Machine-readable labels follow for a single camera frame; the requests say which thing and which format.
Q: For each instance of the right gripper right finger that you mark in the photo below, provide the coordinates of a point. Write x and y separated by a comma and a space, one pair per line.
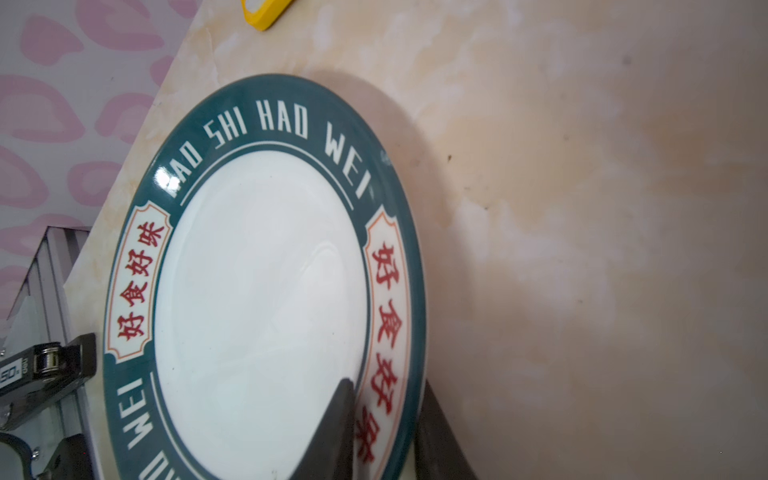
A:
438, 455

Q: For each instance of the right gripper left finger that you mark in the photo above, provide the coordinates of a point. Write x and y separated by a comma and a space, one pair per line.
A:
329, 454

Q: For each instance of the white plate dark green rim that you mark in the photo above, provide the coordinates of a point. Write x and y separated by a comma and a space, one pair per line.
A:
268, 254

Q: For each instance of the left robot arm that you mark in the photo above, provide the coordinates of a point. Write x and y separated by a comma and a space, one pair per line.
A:
34, 380

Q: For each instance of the yellow calculator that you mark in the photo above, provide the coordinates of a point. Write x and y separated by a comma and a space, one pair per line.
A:
262, 14

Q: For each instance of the aluminium mounting rail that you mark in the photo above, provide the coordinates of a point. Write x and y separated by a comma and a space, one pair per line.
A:
39, 313

